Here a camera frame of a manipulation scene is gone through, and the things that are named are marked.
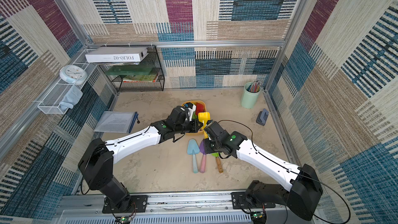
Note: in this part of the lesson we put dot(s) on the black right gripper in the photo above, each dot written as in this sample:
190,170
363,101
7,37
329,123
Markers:
210,129

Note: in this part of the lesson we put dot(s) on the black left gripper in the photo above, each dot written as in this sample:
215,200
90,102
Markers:
195,128

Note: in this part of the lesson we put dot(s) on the yellow square shovel yellow handle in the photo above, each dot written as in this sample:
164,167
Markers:
203,118

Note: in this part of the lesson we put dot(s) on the red shovel wooden handle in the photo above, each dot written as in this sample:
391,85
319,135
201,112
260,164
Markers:
200,108

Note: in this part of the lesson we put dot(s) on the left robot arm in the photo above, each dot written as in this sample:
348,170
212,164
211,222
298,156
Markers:
97,163

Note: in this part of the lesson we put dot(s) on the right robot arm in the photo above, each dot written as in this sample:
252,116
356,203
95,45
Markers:
297,187

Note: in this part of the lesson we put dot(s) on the yellow plastic storage box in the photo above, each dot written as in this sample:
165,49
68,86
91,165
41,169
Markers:
194,102

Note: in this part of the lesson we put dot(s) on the light blue shovel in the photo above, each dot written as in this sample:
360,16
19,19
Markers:
193,149

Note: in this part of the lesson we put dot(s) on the white folio box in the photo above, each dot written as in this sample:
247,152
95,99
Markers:
117,54

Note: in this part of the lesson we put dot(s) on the mint green pencil cup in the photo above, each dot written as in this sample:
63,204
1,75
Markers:
249,98

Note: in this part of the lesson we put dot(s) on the green book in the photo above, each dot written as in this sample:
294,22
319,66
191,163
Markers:
129,70

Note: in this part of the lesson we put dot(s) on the coloured pencils in cup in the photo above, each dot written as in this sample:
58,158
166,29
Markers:
254,87

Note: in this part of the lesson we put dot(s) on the colourful picture book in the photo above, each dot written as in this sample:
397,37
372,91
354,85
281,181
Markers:
140,78

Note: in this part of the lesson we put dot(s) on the light blue cloth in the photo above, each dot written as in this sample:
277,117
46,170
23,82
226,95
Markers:
72,97

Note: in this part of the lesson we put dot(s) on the white round clock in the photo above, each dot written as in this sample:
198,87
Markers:
73,74

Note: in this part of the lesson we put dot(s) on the green pointed shovel wooden handle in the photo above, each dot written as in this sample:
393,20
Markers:
218,162

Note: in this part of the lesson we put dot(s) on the purple shovel pink handle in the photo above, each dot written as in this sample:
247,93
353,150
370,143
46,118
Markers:
203,161

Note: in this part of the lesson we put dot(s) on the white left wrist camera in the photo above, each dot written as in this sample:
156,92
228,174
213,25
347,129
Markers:
191,108

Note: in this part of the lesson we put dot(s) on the black wire mesh shelf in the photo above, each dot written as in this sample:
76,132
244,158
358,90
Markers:
151,59

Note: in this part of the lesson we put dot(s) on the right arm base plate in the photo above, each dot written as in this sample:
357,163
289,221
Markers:
240,201

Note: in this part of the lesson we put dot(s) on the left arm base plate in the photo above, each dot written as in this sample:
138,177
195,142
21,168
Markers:
133,203

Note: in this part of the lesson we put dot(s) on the white wire basket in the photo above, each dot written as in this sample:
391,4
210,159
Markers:
50,104

